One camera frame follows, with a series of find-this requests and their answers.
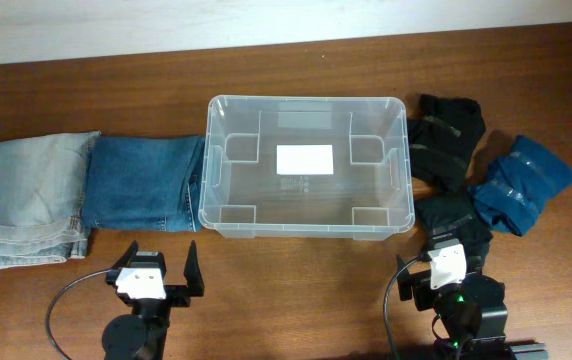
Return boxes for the light blue jeans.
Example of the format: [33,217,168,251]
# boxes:
[0,131,100,270]

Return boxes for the white label in container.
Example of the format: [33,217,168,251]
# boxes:
[276,145,334,175]

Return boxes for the blue taped garment bundle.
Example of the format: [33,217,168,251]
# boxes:
[468,135,572,236]

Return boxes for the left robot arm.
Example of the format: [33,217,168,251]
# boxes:
[101,242,205,360]

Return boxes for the clear plastic storage container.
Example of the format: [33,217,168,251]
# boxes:
[198,95,415,241]

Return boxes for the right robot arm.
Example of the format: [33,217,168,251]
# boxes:
[389,256,550,360]

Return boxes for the dark blue jeans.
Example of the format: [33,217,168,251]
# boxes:
[81,136,205,232]

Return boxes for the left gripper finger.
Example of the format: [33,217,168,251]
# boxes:
[183,241,205,297]
[111,241,139,271]

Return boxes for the black taped garment bundle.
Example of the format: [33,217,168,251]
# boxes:
[415,192,493,272]
[407,94,486,192]

